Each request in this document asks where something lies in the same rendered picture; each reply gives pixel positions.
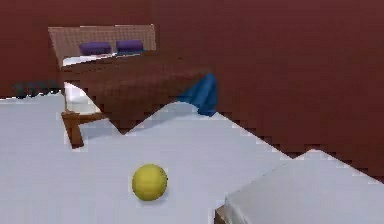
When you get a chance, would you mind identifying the grey table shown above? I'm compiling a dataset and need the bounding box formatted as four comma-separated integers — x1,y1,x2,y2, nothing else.
214,149,384,224

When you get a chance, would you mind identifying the purple pillow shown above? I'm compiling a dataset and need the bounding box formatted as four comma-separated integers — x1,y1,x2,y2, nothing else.
78,41,113,56
115,39,145,54

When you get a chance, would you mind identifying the wooden bed with brown blanket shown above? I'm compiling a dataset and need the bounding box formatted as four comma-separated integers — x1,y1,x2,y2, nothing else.
47,23,214,150

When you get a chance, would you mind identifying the dark green plant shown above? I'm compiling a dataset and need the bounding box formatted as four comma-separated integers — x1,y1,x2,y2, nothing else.
12,79,63,100

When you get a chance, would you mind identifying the yellow ball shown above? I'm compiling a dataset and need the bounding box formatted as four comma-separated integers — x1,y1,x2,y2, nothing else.
131,163,169,202

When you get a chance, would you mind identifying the blue cloth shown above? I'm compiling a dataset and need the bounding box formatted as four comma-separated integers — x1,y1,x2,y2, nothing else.
177,72,219,118

